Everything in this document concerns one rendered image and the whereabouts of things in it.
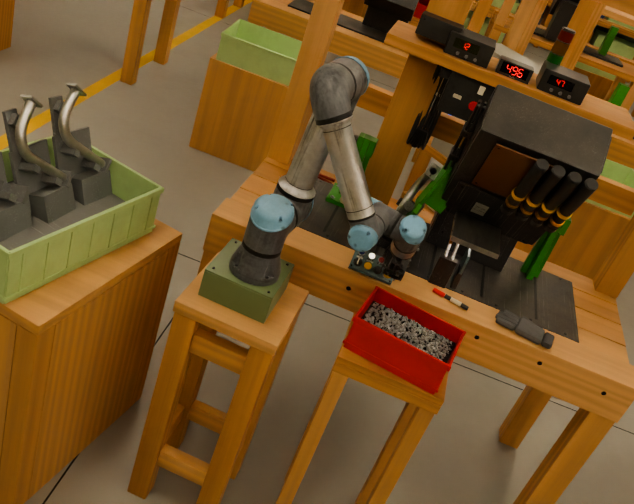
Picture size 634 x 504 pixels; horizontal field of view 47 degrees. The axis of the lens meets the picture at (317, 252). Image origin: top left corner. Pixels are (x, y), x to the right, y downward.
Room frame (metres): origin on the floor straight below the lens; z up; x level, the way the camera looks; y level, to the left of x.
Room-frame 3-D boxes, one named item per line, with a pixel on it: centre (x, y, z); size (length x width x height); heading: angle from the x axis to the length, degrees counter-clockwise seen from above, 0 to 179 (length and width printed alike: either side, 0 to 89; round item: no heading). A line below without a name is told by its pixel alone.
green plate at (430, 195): (2.32, -0.32, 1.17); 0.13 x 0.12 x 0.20; 86
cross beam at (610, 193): (2.74, -0.43, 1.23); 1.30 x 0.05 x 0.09; 86
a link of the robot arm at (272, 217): (1.79, 0.15, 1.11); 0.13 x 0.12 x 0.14; 168
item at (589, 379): (2.10, -0.38, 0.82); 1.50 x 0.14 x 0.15; 86
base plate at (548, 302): (2.38, -0.40, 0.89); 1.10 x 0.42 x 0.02; 86
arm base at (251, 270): (1.78, 0.15, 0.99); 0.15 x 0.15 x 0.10
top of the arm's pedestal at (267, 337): (1.78, 0.15, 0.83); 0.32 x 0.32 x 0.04; 84
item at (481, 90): (2.59, -0.31, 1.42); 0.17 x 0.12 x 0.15; 86
